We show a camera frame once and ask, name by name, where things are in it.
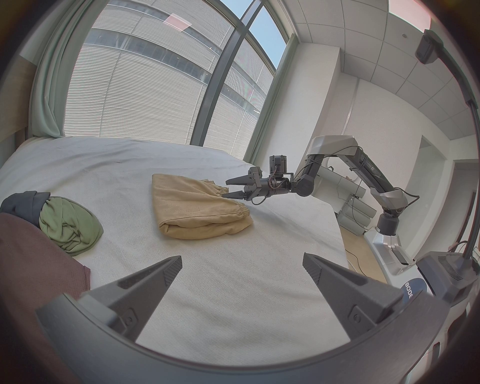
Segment black garment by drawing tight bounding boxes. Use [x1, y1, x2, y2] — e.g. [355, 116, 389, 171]
[0, 190, 52, 230]

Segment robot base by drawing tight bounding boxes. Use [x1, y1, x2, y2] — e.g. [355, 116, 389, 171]
[362, 226, 480, 361]

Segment tan shorts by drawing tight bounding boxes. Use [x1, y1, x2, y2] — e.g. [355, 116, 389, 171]
[151, 173, 255, 241]

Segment brown shorts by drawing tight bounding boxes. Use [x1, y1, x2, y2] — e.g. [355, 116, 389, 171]
[0, 213, 92, 339]

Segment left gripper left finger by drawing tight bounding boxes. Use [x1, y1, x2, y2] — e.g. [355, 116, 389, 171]
[78, 256, 184, 343]

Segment window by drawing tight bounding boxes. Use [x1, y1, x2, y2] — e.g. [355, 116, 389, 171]
[62, 0, 298, 160]

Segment grey-green curtain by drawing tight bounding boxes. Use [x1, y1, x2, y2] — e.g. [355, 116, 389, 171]
[243, 33, 299, 163]
[29, 0, 97, 138]

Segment bed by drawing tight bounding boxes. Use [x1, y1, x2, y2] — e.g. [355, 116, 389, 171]
[0, 56, 352, 361]

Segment green garment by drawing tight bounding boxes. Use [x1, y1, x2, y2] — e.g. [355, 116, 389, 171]
[38, 196, 104, 257]

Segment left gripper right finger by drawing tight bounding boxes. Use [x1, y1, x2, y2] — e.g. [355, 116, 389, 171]
[302, 252, 406, 341]

